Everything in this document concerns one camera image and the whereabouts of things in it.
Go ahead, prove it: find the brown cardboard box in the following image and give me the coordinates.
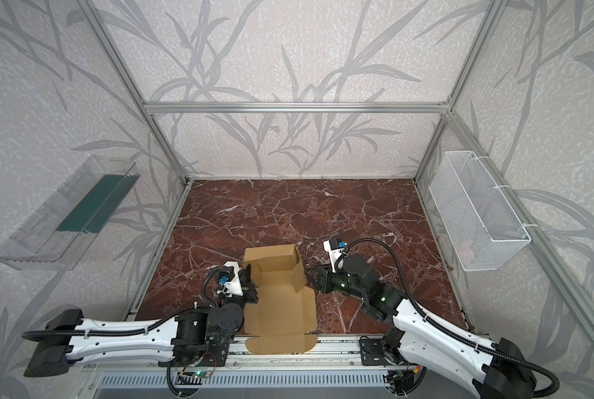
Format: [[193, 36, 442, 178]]
[[243, 244, 318, 356]]

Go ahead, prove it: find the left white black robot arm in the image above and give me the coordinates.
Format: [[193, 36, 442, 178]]
[[22, 262, 258, 377]]

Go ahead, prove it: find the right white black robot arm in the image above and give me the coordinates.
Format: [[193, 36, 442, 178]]
[[306, 255, 536, 398]]

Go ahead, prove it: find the black connector box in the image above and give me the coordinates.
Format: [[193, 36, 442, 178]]
[[383, 372, 416, 397]]

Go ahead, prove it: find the green circuit board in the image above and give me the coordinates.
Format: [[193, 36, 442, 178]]
[[175, 370, 214, 386]]

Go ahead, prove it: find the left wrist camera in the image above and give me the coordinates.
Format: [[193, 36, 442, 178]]
[[216, 261, 243, 298]]

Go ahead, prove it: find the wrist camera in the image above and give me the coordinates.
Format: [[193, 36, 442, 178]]
[[216, 261, 243, 298], [323, 237, 348, 273]]

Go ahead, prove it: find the left black corrugated cable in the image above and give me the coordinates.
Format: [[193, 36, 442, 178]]
[[21, 268, 223, 342]]

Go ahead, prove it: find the black corrugated cable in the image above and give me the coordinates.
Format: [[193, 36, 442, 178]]
[[333, 238, 561, 398], [21, 268, 223, 342]]

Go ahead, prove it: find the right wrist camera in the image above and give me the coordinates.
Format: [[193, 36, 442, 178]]
[[323, 237, 348, 273]]

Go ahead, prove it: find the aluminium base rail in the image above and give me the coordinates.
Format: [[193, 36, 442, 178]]
[[79, 335, 505, 372]]

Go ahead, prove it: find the right black corrugated cable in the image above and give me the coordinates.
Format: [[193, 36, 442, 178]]
[[333, 238, 561, 398]]

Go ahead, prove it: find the white wire mesh basket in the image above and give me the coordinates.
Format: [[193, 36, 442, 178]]
[[429, 151, 531, 272]]

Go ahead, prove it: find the clear plastic wall bin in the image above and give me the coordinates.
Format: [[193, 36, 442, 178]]
[[0, 156, 141, 271]]

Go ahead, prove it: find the aluminium frame enclosure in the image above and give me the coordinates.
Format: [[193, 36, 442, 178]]
[[76, 1, 594, 349]]

